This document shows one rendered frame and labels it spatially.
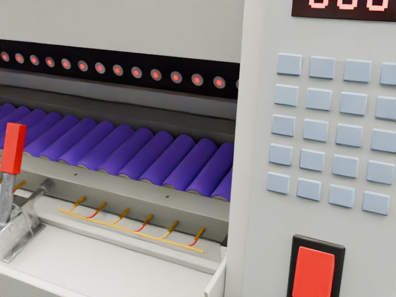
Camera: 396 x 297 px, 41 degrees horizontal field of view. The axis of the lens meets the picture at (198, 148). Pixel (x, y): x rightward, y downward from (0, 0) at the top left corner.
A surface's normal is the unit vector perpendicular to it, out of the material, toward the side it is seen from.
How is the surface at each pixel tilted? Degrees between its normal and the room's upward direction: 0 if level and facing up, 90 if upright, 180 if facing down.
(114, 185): 21
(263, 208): 90
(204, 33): 111
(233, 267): 90
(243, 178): 90
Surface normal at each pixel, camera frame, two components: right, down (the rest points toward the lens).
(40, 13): -0.46, 0.54
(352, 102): -0.47, 0.20
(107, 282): -0.12, -0.83
